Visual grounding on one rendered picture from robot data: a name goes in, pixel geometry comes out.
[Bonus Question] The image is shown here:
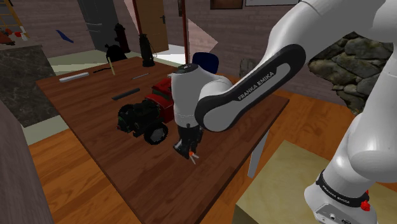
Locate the red green toy tractor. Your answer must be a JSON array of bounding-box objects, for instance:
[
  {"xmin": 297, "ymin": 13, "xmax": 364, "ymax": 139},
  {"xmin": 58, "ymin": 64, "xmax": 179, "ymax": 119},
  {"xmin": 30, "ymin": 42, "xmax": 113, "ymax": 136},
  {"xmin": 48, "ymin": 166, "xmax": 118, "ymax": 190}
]
[{"xmin": 116, "ymin": 77, "xmax": 175, "ymax": 146}]

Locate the brown wooden table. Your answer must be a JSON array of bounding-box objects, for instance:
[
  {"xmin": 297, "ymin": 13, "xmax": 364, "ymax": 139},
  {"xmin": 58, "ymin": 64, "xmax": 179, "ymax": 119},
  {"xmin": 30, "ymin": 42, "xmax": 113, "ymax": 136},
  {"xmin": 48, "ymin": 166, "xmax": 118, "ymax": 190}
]
[{"xmin": 35, "ymin": 55, "xmax": 291, "ymax": 224}]

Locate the black flat bar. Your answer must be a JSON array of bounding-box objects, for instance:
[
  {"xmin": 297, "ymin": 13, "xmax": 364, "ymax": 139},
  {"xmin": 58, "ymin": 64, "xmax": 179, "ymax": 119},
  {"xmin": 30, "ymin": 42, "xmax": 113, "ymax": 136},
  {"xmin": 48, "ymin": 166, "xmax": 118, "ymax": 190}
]
[{"xmin": 111, "ymin": 87, "xmax": 141, "ymax": 101}]

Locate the blue chair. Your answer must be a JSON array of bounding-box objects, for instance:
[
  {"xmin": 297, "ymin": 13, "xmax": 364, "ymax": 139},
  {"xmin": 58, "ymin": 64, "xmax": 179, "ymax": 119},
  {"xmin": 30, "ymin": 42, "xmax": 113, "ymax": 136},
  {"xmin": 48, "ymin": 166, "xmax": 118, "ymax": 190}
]
[{"xmin": 192, "ymin": 52, "xmax": 219, "ymax": 75}]

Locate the red pole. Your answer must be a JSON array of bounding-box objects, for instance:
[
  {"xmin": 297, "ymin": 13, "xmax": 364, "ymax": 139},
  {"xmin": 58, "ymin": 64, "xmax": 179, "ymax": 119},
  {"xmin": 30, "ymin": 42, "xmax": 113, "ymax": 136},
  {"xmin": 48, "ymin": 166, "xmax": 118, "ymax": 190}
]
[{"xmin": 181, "ymin": 0, "xmax": 190, "ymax": 65}]

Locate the black rounded kettle shape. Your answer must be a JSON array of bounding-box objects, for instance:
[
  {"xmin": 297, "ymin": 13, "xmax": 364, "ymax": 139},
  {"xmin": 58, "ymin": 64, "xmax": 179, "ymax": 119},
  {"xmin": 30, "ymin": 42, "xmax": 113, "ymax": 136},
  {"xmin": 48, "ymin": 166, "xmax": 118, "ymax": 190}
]
[{"xmin": 104, "ymin": 44, "xmax": 129, "ymax": 63}]

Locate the tan robot stand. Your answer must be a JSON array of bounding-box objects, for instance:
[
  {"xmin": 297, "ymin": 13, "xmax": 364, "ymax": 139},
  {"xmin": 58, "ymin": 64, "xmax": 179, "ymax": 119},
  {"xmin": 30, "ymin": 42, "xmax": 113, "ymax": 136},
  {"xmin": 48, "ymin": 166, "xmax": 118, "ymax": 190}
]
[{"xmin": 232, "ymin": 139, "xmax": 397, "ymax": 224}]

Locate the brown wooden door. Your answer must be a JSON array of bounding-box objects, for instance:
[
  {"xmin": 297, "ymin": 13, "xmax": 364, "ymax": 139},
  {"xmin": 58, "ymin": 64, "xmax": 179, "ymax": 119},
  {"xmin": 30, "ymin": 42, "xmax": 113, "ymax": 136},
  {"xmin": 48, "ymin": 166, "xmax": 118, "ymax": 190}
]
[{"xmin": 134, "ymin": 0, "xmax": 170, "ymax": 54}]

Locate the dark red hydrant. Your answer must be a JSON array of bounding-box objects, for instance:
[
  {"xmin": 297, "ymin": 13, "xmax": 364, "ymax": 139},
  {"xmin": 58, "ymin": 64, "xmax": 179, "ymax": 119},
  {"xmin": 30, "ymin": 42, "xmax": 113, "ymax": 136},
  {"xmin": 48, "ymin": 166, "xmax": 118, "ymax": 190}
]
[{"xmin": 113, "ymin": 22, "xmax": 131, "ymax": 54}]

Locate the white flat bar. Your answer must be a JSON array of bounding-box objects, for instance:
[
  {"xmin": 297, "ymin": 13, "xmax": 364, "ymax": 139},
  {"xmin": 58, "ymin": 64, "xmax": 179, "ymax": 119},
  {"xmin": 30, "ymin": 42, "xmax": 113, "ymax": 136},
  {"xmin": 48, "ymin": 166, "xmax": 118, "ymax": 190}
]
[{"xmin": 59, "ymin": 71, "xmax": 90, "ymax": 83}]

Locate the dark grey tall cabinet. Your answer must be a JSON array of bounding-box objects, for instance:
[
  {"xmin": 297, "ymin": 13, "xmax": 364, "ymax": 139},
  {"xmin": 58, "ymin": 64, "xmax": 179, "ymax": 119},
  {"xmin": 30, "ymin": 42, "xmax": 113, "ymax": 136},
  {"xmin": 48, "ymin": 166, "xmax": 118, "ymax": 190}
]
[{"xmin": 76, "ymin": 0, "xmax": 120, "ymax": 53}]

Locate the stone fireplace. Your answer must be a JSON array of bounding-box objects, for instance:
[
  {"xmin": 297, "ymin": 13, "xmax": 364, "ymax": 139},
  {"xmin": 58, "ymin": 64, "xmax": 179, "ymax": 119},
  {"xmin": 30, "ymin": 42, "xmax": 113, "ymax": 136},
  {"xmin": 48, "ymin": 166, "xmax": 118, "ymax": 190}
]
[{"xmin": 307, "ymin": 31, "xmax": 395, "ymax": 116}]

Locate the dark marble counter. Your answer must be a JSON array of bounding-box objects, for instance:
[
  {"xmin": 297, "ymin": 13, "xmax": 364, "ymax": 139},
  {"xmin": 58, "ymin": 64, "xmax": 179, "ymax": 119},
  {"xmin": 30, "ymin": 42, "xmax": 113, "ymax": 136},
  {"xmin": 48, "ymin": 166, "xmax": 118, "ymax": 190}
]
[{"xmin": 0, "ymin": 44, "xmax": 62, "ymax": 129}]

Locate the yellow ladder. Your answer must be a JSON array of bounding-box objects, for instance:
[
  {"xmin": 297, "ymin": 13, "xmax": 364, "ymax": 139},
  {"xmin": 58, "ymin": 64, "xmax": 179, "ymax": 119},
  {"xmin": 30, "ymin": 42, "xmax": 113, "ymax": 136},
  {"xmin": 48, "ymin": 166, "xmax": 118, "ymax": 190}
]
[{"xmin": 0, "ymin": 0, "xmax": 31, "ymax": 40}]

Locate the brown wall picture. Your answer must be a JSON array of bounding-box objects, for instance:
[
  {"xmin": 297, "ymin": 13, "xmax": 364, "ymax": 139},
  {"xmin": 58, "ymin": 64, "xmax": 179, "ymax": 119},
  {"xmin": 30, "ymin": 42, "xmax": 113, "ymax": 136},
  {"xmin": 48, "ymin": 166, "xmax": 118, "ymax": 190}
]
[{"xmin": 209, "ymin": 0, "xmax": 244, "ymax": 10}]

